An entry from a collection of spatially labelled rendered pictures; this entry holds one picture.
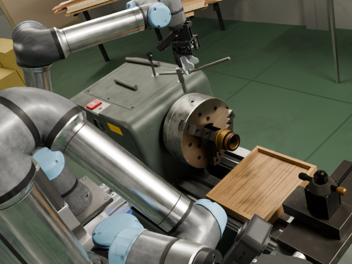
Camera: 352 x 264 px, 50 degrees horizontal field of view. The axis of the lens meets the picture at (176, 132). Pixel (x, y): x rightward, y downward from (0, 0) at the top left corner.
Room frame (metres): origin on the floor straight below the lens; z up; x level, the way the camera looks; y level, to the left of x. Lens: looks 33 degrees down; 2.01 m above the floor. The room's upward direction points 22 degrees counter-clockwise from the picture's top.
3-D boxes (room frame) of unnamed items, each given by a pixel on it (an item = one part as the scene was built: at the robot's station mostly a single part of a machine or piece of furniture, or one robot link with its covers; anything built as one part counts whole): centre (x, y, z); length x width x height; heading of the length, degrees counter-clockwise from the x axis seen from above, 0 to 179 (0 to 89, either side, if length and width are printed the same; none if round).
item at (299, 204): (0.81, -0.34, 1.00); 0.20 x 0.10 x 0.05; 30
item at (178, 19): (1.36, -0.15, 1.59); 0.08 x 0.08 x 0.05
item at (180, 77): (1.39, -0.10, 1.33); 0.02 x 0.02 x 0.12
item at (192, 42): (1.35, -0.15, 1.51); 0.09 x 0.08 x 0.12; 50
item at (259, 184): (1.13, -0.25, 0.89); 0.36 x 0.30 x 0.04; 120
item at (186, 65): (1.34, -0.14, 1.41); 0.06 x 0.03 x 0.09; 50
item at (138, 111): (1.71, 0.12, 1.06); 0.59 x 0.48 x 0.39; 30
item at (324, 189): (0.79, -0.35, 1.14); 0.08 x 0.08 x 0.03
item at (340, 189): (0.74, -0.38, 1.14); 0.04 x 0.02 x 0.02; 30
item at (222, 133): (1.24, -0.18, 1.08); 0.09 x 0.09 x 0.09; 30
